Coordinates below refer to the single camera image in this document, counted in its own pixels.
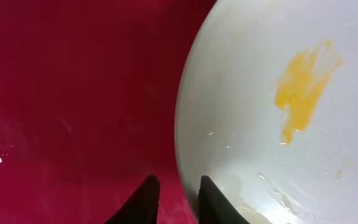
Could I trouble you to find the red plastic tray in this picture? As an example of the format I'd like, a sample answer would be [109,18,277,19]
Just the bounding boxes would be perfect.
[0,0,213,223]

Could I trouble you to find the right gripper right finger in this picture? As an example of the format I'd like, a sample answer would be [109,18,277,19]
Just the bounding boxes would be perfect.
[198,175,250,224]

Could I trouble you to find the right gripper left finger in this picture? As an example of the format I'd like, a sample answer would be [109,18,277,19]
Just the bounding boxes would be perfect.
[104,175,160,224]

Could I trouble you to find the white plate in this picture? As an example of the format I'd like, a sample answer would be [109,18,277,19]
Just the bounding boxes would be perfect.
[175,0,358,223]

